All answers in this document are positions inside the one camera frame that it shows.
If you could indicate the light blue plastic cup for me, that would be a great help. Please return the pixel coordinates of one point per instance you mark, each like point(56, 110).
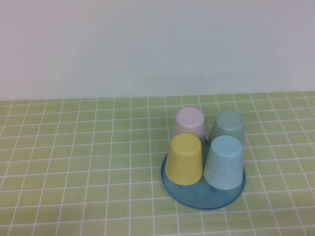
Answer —
point(224, 164)

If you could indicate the blue cup stand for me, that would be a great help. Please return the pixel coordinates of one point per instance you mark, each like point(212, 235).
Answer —
point(197, 199)

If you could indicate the green checkered tablecloth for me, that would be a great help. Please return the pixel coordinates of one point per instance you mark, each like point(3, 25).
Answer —
point(73, 147)

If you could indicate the teal green plastic cup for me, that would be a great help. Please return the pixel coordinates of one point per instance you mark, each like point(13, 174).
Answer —
point(229, 123)

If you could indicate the pale pink plastic cup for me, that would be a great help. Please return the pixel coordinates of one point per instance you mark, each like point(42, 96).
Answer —
point(190, 120)

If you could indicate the yellow plastic cup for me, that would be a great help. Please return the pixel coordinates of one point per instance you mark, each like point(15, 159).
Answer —
point(183, 159)

